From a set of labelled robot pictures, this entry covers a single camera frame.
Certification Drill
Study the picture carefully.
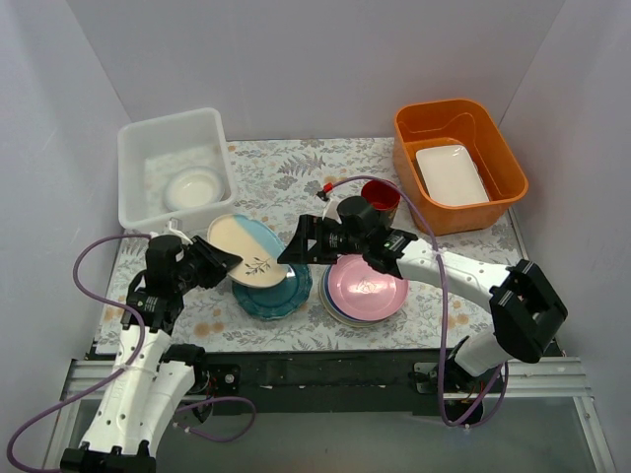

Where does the cream blue leaf plate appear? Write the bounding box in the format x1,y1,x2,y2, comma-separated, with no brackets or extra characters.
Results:
206,214,289,289

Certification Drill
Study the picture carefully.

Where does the teal scalloped plate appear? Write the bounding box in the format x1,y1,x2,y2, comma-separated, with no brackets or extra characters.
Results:
232,265,313,321

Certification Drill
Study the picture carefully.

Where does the white deep round plate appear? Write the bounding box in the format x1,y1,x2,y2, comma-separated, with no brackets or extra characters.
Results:
163,167,225,211

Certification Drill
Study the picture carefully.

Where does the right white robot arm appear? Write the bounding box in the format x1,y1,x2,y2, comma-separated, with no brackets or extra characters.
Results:
277,196,568,392

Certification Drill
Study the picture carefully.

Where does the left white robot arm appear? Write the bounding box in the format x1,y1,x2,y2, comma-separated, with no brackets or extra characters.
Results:
60,235,243,472

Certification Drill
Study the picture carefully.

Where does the white translucent plastic bin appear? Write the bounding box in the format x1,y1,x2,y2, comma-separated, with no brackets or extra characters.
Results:
117,107,238,233

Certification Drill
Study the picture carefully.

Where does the orange plastic bin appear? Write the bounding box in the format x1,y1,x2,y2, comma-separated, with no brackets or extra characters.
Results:
392,99,528,236

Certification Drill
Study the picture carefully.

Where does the red black cup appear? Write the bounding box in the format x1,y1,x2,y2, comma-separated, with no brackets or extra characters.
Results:
361,179,400,227

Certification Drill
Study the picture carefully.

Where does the pink round plate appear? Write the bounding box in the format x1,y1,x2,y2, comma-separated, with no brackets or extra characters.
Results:
325,255,409,322

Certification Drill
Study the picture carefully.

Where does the white rectangular plate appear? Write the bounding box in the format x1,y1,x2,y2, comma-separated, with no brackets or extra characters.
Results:
415,145,489,207

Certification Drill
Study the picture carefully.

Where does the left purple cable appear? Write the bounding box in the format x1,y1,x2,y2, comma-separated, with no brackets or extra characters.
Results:
5,219,257,472

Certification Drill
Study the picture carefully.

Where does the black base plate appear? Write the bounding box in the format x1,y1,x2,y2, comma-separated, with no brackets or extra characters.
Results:
88,344,563,415

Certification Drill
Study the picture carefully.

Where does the aluminium rail frame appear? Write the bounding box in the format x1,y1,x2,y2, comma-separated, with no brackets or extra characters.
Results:
43,356,616,472

